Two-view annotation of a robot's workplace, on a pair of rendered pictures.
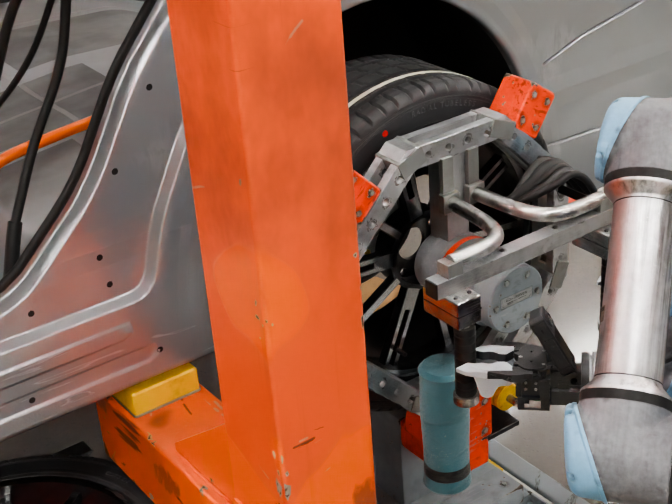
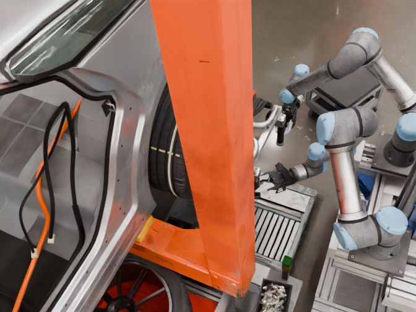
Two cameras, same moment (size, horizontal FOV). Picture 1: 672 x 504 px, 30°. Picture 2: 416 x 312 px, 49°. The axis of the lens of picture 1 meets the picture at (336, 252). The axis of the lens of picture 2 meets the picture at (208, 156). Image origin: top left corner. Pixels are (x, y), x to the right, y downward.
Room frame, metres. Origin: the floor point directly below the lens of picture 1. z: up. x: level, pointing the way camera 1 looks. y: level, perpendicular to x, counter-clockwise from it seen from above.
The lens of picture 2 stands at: (0.77, 0.46, 2.63)
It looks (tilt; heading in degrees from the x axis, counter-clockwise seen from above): 53 degrees down; 335
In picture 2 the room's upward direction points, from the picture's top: 8 degrees counter-clockwise
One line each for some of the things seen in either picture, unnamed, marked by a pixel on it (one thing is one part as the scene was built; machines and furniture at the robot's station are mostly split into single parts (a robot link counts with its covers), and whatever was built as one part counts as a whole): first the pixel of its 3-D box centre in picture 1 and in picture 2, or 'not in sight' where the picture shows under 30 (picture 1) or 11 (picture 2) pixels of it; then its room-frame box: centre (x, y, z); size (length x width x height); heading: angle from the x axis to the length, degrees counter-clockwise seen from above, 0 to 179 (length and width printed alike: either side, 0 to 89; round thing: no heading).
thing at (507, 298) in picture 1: (476, 278); not in sight; (1.96, -0.25, 0.85); 0.21 x 0.14 x 0.14; 34
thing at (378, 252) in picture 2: not in sight; (382, 238); (1.20, -0.46, 0.87); 0.15 x 0.15 x 0.10
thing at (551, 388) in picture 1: (551, 376); (283, 179); (1.70, -0.33, 0.80); 0.12 x 0.08 x 0.09; 78
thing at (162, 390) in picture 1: (149, 377); (134, 224); (1.95, 0.36, 0.71); 0.14 x 0.14 x 0.05; 34
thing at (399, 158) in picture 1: (450, 264); not in sight; (2.02, -0.21, 0.85); 0.54 x 0.07 x 0.54; 124
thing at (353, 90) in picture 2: not in sight; (343, 96); (2.34, -1.39, 0.17); 0.43 x 0.36 x 0.34; 97
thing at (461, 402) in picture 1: (465, 361); (255, 186); (1.73, -0.20, 0.83); 0.04 x 0.04 x 0.16
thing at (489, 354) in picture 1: (487, 363); (260, 182); (1.75, -0.24, 0.81); 0.09 x 0.03 x 0.06; 70
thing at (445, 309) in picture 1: (451, 301); (249, 172); (1.75, -0.18, 0.93); 0.09 x 0.05 x 0.05; 34
